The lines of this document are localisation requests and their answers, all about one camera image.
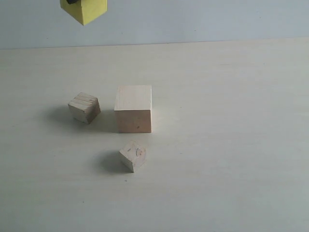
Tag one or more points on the yellow cube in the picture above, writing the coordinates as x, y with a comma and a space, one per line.
85, 11

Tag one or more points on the large light wooden cube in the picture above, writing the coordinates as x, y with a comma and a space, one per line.
133, 109

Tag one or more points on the medium grained wooden cube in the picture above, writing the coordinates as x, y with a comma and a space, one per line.
84, 107

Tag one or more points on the small pale wooden cube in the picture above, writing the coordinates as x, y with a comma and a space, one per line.
133, 156

